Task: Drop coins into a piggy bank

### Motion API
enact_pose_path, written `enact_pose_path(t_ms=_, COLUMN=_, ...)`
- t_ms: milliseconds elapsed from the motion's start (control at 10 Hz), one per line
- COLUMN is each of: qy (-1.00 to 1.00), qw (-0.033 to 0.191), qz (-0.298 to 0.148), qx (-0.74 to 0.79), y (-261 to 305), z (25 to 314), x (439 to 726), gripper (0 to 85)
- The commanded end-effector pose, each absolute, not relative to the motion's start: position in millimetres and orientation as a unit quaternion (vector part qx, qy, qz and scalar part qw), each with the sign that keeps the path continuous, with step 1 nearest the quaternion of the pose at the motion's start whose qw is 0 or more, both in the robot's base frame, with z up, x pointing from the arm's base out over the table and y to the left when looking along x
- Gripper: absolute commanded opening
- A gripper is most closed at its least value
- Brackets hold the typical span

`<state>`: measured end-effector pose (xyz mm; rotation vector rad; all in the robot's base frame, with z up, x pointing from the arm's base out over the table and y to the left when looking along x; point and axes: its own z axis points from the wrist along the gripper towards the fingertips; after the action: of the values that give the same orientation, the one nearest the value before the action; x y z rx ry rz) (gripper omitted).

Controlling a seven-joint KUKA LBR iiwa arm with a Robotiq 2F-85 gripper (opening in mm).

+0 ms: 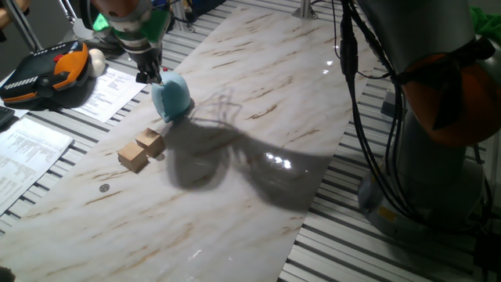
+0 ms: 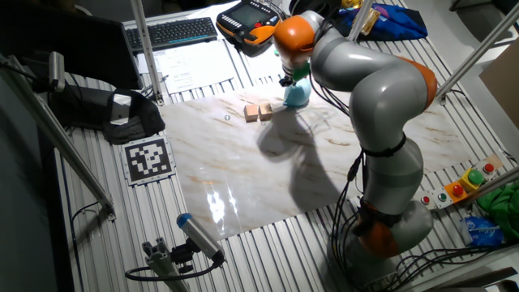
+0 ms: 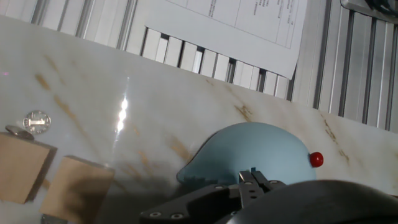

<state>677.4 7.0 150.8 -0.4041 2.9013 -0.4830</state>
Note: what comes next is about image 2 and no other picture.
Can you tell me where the light wooden block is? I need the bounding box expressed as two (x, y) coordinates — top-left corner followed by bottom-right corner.
(258, 101), (274, 122)
(243, 103), (260, 124)

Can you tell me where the light blue piggy bank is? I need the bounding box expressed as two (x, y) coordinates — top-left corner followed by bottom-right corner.
(282, 76), (313, 109)

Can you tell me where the green flange adapter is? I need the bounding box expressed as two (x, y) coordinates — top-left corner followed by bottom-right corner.
(290, 60), (312, 83)

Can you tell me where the black orange teach pendant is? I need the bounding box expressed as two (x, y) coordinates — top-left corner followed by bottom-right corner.
(216, 0), (283, 58)

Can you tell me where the white printed paper sheet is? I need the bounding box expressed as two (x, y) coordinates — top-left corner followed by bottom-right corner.
(136, 39), (239, 96)

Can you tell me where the gold package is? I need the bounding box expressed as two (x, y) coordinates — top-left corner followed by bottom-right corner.
(339, 0), (382, 37)

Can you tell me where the white marble pattern mat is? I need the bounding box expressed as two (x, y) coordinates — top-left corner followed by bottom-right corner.
(159, 56), (474, 241)

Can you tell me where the black computer keyboard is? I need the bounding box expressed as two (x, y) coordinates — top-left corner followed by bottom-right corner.
(124, 16), (219, 54)

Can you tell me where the blue cloth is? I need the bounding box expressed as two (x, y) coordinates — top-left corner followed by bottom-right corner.
(328, 2), (429, 42)

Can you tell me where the black fabric bag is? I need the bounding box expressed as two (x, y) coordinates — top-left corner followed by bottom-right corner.
(47, 84), (167, 146)

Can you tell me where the black white fiducial marker board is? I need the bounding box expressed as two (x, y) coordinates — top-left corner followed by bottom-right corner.
(120, 134), (178, 187)

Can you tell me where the red button white box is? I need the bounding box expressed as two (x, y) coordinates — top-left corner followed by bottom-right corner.
(413, 190), (437, 211)

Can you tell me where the green button white box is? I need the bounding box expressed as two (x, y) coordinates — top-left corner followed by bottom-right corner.
(431, 187), (452, 208)

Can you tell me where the red button orange box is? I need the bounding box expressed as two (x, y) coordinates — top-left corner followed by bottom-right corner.
(444, 180), (468, 204)

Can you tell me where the green button yellow box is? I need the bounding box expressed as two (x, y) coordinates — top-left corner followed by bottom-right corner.
(459, 167), (487, 194)

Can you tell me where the brown cardboard box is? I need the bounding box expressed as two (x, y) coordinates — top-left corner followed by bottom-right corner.
(478, 39), (519, 131)

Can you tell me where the red button grey box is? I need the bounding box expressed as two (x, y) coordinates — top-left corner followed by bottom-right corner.
(474, 159), (499, 178)

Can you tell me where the black monitor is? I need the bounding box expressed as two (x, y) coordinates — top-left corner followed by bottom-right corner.
(0, 0), (144, 91)

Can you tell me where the blue plastic bag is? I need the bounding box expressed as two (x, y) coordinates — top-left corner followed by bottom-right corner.
(457, 214), (506, 248)

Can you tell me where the green cloth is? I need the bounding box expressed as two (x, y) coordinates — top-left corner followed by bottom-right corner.
(475, 182), (519, 244)

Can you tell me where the silver camera with blue end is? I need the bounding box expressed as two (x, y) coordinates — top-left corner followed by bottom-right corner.
(175, 212), (226, 264)

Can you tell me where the aluminium camera mount profile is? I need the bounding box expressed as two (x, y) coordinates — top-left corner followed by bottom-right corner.
(141, 236), (191, 292)

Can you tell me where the silver camera on frame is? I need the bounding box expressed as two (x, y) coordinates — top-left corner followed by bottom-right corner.
(47, 50), (66, 93)

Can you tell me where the black camera cable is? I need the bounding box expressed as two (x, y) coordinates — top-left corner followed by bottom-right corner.
(124, 255), (226, 283)

